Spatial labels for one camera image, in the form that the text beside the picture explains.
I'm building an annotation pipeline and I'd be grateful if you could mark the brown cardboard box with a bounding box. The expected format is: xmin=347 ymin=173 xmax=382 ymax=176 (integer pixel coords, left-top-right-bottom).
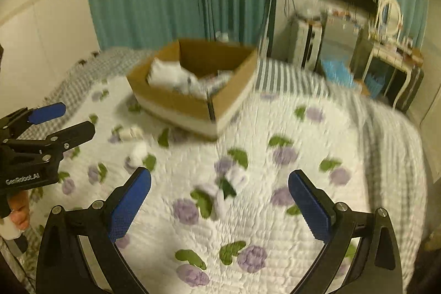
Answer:
xmin=126 ymin=38 xmax=259 ymax=142

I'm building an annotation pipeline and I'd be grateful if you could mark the white purple long sock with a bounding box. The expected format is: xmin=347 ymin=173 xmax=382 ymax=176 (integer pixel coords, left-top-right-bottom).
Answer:
xmin=211 ymin=192 xmax=230 ymax=221

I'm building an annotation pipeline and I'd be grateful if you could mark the grey striped blanket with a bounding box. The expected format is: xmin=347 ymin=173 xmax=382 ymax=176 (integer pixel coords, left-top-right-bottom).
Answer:
xmin=257 ymin=58 xmax=432 ymax=233

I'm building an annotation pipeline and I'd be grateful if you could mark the white drawer cabinet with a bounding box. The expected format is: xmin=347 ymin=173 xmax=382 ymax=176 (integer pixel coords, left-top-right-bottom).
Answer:
xmin=289 ymin=18 xmax=325 ymax=71

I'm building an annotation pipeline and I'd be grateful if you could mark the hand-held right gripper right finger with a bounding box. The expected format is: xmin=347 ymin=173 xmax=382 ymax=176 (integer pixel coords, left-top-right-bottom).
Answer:
xmin=287 ymin=169 xmax=404 ymax=294

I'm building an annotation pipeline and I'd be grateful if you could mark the white dressing table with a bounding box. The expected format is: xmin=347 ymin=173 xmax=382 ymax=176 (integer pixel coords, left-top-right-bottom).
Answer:
xmin=351 ymin=35 xmax=425 ymax=113

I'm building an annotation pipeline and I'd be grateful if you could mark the small white rolled sock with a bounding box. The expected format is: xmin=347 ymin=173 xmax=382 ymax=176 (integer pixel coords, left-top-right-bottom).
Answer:
xmin=122 ymin=158 xmax=139 ymax=174
xmin=120 ymin=126 xmax=146 ymax=142
xmin=129 ymin=142 xmax=149 ymax=162

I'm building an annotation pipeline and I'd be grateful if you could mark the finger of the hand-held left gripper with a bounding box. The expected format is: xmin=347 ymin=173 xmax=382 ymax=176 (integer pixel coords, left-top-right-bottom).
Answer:
xmin=7 ymin=121 xmax=96 ymax=157
xmin=0 ymin=102 xmax=67 ymax=140

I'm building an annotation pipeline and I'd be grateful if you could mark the white soft toy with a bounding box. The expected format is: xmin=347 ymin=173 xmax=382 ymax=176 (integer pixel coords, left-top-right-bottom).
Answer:
xmin=146 ymin=57 xmax=183 ymax=88

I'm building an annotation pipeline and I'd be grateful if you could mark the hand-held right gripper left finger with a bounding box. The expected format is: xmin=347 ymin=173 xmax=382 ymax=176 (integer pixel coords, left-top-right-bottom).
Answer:
xmin=36 ymin=166 xmax=152 ymax=294

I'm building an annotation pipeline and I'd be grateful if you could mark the person's left hand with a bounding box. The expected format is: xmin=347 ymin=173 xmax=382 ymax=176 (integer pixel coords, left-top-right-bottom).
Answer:
xmin=8 ymin=194 xmax=31 ymax=231

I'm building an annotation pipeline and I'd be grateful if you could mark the white oval vanity mirror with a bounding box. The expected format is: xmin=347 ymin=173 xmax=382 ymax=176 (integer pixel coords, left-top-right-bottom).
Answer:
xmin=377 ymin=0 xmax=404 ymax=40

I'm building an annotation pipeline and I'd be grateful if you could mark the blue plastic basket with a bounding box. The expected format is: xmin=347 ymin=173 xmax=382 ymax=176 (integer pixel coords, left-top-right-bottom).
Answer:
xmin=321 ymin=59 xmax=356 ymax=88

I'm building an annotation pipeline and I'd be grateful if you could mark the white floral quilt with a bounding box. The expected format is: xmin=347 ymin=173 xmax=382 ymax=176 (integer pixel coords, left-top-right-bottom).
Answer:
xmin=30 ymin=74 xmax=431 ymax=294

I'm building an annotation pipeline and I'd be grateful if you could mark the pile of white soft cloths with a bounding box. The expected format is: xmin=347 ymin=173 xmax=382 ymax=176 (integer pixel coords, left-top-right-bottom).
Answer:
xmin=172 ymin=68 xmax=235 ymax=100

